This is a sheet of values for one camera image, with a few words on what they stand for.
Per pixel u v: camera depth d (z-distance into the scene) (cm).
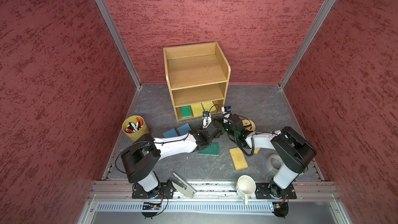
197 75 82
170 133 94
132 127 86
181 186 75
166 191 74
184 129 95
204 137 64
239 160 83
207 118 74
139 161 44
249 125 74
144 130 81
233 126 69
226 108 81
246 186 76
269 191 67
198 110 103
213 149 87
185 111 100
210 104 107
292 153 47
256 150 87
